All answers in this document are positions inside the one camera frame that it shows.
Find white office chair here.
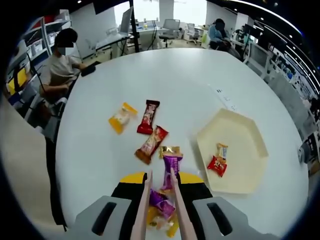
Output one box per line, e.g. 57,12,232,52
246,42,272,77

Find grey office chair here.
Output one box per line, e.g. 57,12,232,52
159,18,181,47

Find silver monitor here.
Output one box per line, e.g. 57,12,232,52
119,6,135,35

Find white storage shelf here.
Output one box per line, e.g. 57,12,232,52
23,9,73,57

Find black flat device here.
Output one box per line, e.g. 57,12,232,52
80,64,98,77

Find orange red food bar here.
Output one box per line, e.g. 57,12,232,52
134,124,170,165

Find orange yellow food packet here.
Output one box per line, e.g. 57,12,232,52
146,206,181,238

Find white table socket panel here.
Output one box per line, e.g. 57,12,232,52
214,86,238,112

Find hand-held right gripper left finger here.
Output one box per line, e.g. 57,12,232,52
47,171,148,240

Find small gold striped food candy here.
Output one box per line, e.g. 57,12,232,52
216,142,229,161

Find red square food packet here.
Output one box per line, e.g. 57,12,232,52
206,154,228,178

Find wide gold food candy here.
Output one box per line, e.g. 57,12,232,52
158,145,181,161

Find dark red food bar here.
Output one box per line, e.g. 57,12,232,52
136,99,161,135

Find yellow white food packet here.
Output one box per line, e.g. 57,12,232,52
107,101,139,136

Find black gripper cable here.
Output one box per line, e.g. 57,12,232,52
26,52,47,102

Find black display screen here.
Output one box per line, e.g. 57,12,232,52
94,0,116,15

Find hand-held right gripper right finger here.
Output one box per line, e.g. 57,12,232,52
176,171,278,240

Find pink food tongs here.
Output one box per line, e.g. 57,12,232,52
129,167,198,240

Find cream hexagonal container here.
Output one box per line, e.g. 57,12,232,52
195,107,270,195

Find black tripod stand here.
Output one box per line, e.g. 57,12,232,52
128,0,141,53

